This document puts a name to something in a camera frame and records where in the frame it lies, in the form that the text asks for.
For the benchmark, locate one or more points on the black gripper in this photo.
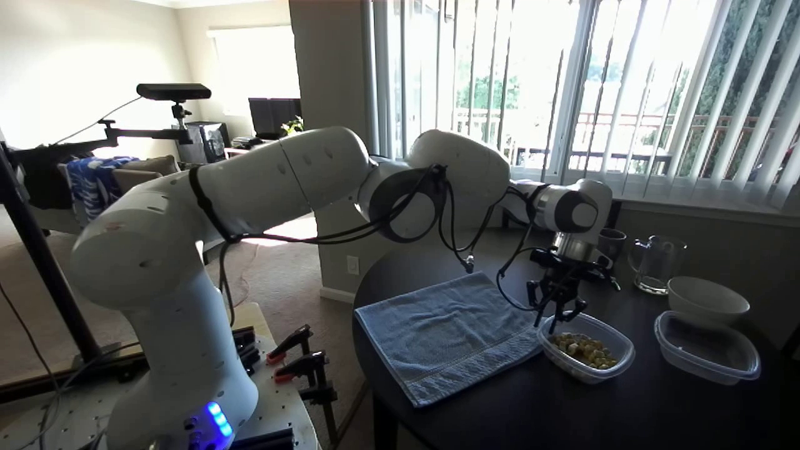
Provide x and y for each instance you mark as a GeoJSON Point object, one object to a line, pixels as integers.
{"type": "Point", "coordinates": [570, 269]}

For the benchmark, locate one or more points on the yellow food pieces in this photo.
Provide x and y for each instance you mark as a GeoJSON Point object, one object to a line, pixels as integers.
{"type": "Point", "coordinates": [584, 350]}

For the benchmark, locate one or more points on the clear plastic food container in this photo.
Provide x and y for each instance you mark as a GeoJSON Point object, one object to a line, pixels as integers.
{"type": "Point", "coordinates": [624, 350]}

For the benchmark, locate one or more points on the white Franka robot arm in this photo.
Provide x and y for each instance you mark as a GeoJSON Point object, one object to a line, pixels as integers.
{"type": "Point", "coordinates": [277, 178]}

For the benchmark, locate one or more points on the light blue towel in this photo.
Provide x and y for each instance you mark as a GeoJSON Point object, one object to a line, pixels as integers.
{"type": "Point", "coordinates": [442, 334]}

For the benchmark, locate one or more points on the white ceramic bowl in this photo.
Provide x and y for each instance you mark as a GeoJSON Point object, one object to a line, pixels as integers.
{"type": "Point", "coordinates": [709, 298]}

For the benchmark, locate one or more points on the dark mug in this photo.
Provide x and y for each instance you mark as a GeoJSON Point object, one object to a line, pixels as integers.
{"type": "Point", "coordinates": [614, 240]}

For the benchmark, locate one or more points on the glass measuring cup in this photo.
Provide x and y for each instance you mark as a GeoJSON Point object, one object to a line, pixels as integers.
{"type": "Point", "coordinates": [657, 266]}

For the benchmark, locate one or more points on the clear container with lid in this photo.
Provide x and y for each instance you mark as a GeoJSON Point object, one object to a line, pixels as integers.
{"type": "Point", "coordinates": [709, 353]}

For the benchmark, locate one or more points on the white vertical blinds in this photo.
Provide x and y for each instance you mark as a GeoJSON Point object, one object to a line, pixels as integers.
{"type": "Point", "coordinates": [667, 90]}

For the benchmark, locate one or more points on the white robot mounting table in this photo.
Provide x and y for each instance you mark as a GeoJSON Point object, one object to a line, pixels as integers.
{"type": "Point", "coordinates": [278, 408]}

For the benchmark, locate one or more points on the black computer monitor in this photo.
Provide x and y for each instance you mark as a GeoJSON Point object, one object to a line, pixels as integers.
{"type": "Point", "coordinates": [273, 115]}

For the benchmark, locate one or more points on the blue patterned cloth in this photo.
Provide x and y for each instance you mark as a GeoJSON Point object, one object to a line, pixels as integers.
{"type": "Point", "coordinates": [94, 186]}

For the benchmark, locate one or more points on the black stereo camera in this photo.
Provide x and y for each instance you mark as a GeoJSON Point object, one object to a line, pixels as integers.
{"type": "Point", "coordinates": [174, 90]}

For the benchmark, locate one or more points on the black camera stand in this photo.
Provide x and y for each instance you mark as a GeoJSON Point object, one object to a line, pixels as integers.
{"type": "Point", "coordinates": [38, 251]}

